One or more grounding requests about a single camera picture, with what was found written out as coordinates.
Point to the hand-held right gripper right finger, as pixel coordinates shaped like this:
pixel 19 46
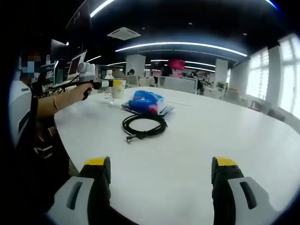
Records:
pixel 235 199

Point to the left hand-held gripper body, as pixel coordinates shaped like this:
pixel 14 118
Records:
pixel 86 71

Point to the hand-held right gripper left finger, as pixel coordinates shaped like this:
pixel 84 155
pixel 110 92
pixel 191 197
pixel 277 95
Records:
pixel 78 199

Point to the clear plastic water bottle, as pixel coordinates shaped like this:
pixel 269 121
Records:
pixel 108 96

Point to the white paper cup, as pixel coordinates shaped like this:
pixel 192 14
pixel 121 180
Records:
pixel 119 90

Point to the blue tissue pack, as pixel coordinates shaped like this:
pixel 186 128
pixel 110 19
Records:
pixel 145 100

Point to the clear packet with blue pad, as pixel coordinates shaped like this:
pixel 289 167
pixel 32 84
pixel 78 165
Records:
pixel 168 109

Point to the person's left hand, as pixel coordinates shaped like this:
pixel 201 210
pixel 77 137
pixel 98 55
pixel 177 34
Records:
pixel 84 90

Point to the lit computer monitor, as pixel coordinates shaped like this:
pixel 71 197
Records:
pixel 73 65

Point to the dark computer monitor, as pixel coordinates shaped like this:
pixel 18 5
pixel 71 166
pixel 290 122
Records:
pixel 58 48

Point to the thin wrist band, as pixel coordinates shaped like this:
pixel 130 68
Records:
pixel 56 103

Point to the ceiling air conditioner vent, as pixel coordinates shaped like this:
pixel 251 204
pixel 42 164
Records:
pixel 124 32

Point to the bright ceiling light strip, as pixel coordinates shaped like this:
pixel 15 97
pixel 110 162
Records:
pixel 100 7

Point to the white table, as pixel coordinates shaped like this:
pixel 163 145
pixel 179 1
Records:
pixel 187 145

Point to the white chest-worn device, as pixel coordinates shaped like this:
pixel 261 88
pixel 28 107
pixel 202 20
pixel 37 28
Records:
pixel 20 105

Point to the white desk partition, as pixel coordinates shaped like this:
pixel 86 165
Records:
pixel 178 82

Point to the long curved ceiling light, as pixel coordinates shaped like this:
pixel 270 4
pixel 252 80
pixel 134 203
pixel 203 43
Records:
pixel 182 43

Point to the green potted plant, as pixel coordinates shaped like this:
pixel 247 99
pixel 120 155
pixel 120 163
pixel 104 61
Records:
pixel 221 85

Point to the window with white blinds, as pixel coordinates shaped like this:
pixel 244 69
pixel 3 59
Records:
pixel 257 75
pixel 290 75

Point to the red wall screen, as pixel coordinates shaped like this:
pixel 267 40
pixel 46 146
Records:
pixel 177 64

